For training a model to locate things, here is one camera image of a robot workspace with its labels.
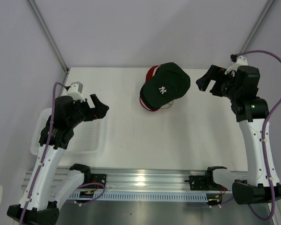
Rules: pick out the right aluminium frame post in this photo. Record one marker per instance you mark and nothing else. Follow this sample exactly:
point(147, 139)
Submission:
point(261, 20)

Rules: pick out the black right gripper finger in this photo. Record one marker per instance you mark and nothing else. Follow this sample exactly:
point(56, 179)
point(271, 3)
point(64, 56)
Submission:
point(204, 81)
point(215, 72)

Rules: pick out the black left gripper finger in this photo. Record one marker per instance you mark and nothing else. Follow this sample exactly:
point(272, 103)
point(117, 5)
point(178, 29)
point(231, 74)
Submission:
point(99, 107)
point(95, 115)

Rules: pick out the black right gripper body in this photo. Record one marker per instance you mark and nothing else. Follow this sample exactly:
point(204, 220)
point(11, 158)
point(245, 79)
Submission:
point(228, 89)

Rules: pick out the black baseball cap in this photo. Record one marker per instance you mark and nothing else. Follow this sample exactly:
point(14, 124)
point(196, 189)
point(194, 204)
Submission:
point(147, 106)

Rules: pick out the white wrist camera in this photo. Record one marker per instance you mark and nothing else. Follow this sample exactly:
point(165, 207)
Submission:
point(237, 61)
point(73, 93)

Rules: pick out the white slotted cable duct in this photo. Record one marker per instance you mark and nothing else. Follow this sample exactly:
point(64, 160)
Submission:
point(154, 197)

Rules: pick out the pink baseball cap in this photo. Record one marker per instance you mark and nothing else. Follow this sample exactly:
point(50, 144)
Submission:
point(144, 103)

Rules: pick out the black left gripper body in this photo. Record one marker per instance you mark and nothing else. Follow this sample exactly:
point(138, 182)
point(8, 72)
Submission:
point(78, 116)

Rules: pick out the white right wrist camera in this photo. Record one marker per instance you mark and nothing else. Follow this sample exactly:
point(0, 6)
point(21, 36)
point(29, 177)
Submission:
point(237, 61)

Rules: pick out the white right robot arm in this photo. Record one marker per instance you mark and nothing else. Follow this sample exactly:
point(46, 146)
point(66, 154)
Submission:
point(262, 183)

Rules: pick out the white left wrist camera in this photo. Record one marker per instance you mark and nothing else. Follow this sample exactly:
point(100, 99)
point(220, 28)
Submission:
point(73, 93)

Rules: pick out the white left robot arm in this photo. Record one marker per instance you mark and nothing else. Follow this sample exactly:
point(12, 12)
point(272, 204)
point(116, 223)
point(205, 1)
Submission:
point(40, 205)

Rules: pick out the aluminium mounting rail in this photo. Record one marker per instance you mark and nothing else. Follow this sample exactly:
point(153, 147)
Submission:
point(137, 180)

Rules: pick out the white plastic basket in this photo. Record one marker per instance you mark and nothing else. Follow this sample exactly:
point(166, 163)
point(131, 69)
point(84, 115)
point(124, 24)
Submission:
point(89, 137)

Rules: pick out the dark green baseball cap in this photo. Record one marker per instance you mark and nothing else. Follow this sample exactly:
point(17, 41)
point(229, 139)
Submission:
point(165, 83)

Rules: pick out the aluminium frame post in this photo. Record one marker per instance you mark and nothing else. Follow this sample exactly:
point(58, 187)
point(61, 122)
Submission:
point(261, 20)
point(47, 33)

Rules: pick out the left aluminium frame post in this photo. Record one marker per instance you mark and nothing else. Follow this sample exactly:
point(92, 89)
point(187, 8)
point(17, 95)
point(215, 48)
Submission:
point(47, 33)

